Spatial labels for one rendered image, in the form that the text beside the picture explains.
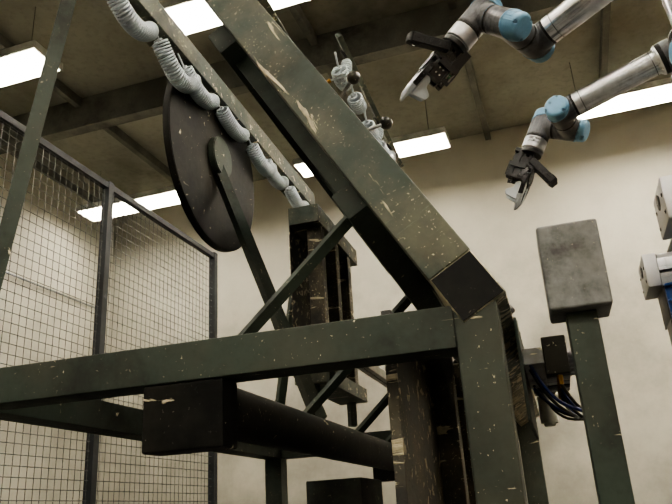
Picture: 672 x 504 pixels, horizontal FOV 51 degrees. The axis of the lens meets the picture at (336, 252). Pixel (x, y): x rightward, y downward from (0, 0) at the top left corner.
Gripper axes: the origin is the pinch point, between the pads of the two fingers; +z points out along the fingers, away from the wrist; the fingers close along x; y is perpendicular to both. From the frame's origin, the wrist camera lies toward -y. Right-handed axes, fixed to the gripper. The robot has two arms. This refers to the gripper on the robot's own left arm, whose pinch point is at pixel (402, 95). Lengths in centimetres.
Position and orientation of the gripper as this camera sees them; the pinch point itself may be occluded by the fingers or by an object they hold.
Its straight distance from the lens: 190.1
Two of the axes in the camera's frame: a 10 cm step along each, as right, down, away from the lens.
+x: -1.6, -0.7, 9.8
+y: 7.5, 6.4, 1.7
